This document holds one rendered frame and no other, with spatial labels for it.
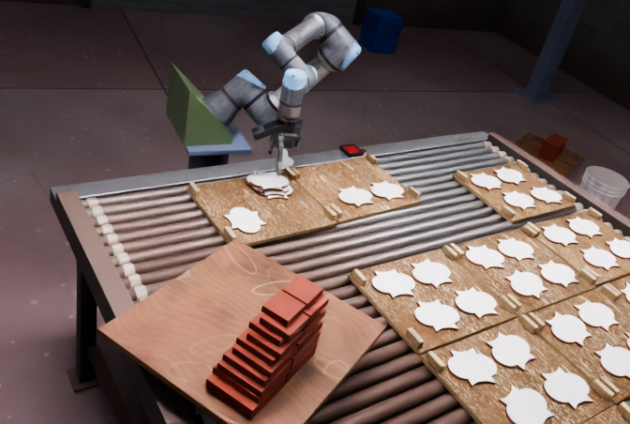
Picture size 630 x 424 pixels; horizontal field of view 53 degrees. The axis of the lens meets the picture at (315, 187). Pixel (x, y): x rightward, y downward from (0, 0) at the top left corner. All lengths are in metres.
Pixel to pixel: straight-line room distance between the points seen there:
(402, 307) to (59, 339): 1.61
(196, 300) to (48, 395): 1.27
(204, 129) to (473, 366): 1.41
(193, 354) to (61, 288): 1.78
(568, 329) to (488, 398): 0.45
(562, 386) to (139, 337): 1.12
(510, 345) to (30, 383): 1.84
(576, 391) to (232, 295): 0.96
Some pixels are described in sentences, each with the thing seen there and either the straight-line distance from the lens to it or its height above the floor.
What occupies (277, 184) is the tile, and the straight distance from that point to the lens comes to 2.24.
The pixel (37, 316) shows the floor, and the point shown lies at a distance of 3.08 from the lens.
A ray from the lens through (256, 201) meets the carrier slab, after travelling 2.20.
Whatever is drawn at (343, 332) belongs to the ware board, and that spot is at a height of 1.04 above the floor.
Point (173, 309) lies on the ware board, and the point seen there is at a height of 1.04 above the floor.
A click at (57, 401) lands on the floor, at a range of 2.76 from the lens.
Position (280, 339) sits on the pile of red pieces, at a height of 1.21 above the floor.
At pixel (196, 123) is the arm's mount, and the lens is 2.56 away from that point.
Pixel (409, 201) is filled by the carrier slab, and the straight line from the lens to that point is 2.43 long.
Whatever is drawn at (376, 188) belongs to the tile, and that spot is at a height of 0.95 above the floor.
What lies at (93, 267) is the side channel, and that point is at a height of 0.95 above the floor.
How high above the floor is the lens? 2.14
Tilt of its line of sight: 31 degrees down
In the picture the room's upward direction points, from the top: 13 degrees clockwise
